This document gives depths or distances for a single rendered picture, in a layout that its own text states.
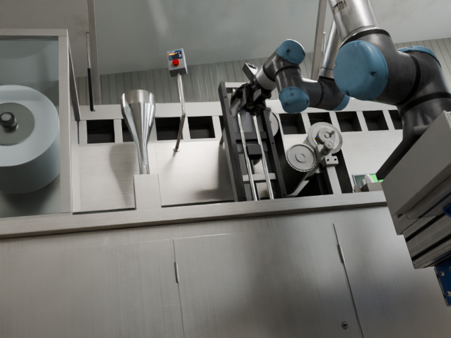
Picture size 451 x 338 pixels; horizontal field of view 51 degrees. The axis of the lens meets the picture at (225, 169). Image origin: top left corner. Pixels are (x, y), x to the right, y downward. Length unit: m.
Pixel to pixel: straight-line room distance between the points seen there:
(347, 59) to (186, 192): 1.17
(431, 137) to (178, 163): 1.48
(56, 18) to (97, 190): 2.32
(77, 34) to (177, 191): 2.47
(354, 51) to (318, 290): 0.69
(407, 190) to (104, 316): 0.81
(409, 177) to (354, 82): 0.28
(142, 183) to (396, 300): 0.94
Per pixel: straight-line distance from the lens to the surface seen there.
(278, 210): 1.40
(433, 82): 1.12
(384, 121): 2.58
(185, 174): 2.07
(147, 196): 1.73
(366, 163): 2.37
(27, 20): 4.17
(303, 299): 1.38
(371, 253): 1.50
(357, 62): 1.03
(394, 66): 1.04
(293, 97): 1.25
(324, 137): 1.91
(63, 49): 1.70
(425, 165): 0.79
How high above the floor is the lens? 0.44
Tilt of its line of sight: 24 degrees up
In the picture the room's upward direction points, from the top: 10 degrees counter-clockwise
